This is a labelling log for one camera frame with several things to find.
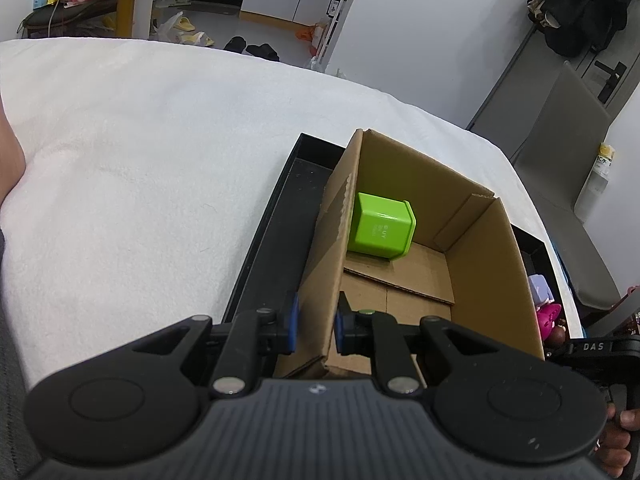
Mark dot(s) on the bottle with yellow label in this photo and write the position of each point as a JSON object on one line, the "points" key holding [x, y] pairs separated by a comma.
{"points": [[597, 175]]}

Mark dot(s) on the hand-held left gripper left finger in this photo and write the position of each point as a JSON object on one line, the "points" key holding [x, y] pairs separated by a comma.
{"points": [[293, 327]]}

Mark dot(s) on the grey shorts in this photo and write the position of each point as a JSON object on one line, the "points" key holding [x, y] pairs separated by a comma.
{"points": [[12, 360]]}

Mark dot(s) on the orange bag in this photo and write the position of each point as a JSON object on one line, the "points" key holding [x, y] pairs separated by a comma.
{"points": [[306, 34]]}

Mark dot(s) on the dark hanging jackets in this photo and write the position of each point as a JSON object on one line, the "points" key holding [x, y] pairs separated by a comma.
{"points": [[575, 0]]}

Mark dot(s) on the person's right hand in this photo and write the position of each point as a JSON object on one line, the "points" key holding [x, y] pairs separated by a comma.
{"points": [[620, 445]]}

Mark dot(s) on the white narrow rack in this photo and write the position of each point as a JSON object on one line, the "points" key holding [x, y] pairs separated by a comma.
{"points": [[332, 15]]}

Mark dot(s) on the yellow slipper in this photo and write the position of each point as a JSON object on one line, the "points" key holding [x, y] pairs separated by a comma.
{"points": [[185, 23], [196, 38]]}

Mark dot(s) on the purple toy figure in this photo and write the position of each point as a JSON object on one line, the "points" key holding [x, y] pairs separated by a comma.
{"points": [[540, 290]]}

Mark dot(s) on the green plastic box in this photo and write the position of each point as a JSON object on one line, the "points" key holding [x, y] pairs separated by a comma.
{"points": [[380, 227]]}

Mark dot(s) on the black plastic tray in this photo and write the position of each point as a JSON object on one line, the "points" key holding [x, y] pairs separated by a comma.
{"points": [[280, 240]]}

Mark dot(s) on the pink dinosaur toy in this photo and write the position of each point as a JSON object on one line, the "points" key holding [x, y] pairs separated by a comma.
{"points": [[546, 317]]}

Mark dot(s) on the grey chair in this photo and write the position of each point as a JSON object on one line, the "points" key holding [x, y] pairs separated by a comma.
{"points": [[565, 150]]}

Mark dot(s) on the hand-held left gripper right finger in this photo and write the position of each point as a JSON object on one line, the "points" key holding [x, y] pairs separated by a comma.
{"points": [[340, 331]]}

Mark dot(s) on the person's bare leg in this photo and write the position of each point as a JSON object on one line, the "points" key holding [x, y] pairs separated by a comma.
{"points": [[9, 160]]}

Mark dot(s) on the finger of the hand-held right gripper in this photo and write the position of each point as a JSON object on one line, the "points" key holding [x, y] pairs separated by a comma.
{"points": [[556, 354]]}

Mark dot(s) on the brown cardboard box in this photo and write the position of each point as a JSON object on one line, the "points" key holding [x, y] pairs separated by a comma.
{"points": [[480, 280]]}

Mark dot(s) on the black shoe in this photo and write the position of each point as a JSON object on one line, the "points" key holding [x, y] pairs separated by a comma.
{"points": [[262, 51], [235, 44]]}

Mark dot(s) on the white plastic bag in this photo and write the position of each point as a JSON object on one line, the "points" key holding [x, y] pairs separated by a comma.
{"points": [[165, 25]]}

